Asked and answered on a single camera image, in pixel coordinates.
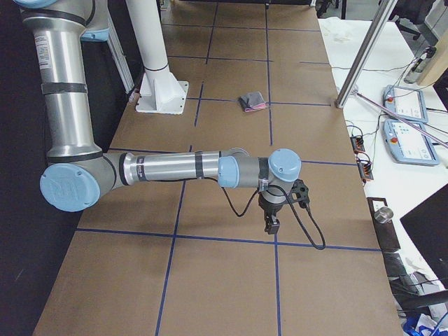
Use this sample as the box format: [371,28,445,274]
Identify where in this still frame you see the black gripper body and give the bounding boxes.
[258,179,309,219]

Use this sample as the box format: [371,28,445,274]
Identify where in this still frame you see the pink and grey towel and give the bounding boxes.
[239,91,267,112]

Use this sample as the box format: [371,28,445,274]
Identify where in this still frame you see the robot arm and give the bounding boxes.
[18,1,309,235]

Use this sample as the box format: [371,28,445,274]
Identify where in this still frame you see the orange black connector box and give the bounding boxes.
[350,135,365,153]

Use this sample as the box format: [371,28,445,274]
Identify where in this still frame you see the metal cylinder weight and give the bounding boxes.
[374,206,394,224]

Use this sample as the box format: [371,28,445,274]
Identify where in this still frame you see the black tray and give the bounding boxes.
[367,197,400,253]

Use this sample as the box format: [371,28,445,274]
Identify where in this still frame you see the near teach pendant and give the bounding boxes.
[382,119,440,167]

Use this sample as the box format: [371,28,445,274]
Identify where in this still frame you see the teach pendant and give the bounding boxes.
[383,85,428,123]
[382,119,440,167]

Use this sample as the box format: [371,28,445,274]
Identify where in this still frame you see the metal grabber stick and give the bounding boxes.
[352,90,448,148]

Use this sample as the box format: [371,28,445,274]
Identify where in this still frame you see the black monitor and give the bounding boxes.
[400,185,447,287]

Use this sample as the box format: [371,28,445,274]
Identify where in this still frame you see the far teach pendant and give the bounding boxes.
[383,85,428,123]

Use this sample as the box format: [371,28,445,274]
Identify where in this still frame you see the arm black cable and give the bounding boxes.
[202,176,327,251]

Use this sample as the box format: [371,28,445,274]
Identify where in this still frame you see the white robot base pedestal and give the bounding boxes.
[126,0,189,115]

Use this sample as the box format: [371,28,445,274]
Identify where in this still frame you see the aluminium frame post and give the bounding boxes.
[335,0,398,109]

